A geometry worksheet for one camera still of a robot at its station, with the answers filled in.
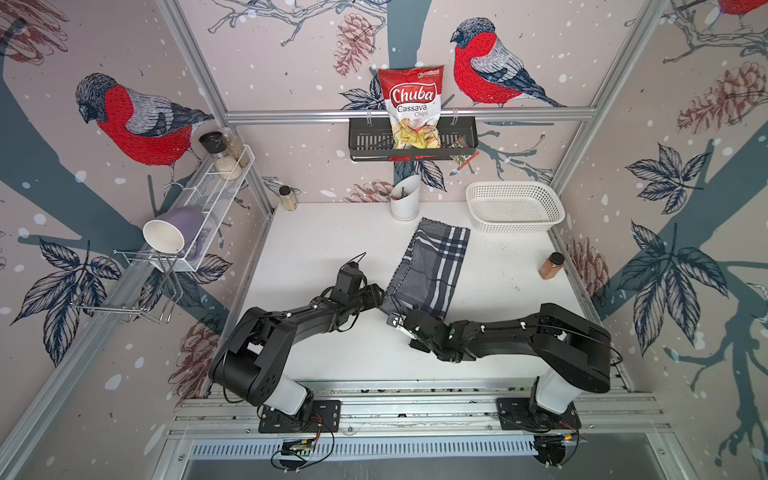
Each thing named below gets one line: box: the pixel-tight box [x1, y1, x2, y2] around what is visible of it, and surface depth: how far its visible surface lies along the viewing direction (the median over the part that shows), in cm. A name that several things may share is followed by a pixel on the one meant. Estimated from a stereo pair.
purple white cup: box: [142, 208, 205, 254], surface depth 63 cm
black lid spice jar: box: [198, 131, 243, 181], surface depth 83 cm
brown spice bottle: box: [538, 252, 565, 281], surface depth 96 cm
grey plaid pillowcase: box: [380, 217, 471, 321], surface depth 103 cm
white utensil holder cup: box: [390, 174, 421, 221], surface depth 116 cm
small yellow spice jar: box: [279, 185, 298, 211], surface depth 120 cm
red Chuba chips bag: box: [378, 66, 445, 149], surface depth 84 cm
